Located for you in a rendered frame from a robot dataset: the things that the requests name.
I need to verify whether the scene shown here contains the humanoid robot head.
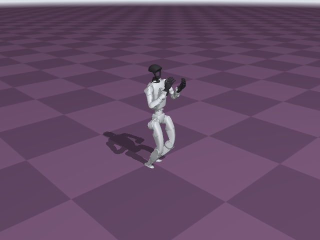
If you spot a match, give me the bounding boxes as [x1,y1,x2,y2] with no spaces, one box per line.
[148,64,162,83]

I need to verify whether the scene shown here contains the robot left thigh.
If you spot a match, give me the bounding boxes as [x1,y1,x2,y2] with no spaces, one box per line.
[162,115,176,149]

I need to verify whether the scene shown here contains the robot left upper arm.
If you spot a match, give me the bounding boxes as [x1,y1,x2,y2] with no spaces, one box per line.
[163,79,176,100]

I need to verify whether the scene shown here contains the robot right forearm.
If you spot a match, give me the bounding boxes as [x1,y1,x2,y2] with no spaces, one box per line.
[149,91,168,108]

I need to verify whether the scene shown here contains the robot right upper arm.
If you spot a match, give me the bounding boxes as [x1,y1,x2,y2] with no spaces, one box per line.
[144,85,157,110]

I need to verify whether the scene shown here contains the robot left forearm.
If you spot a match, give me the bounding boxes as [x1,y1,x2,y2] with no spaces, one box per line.
[173,87,181,98]

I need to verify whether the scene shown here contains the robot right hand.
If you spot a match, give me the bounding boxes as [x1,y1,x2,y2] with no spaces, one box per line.
[163,77,176,96]

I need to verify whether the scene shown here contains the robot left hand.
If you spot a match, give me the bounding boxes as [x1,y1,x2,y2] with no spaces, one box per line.
[177,78,186,93]

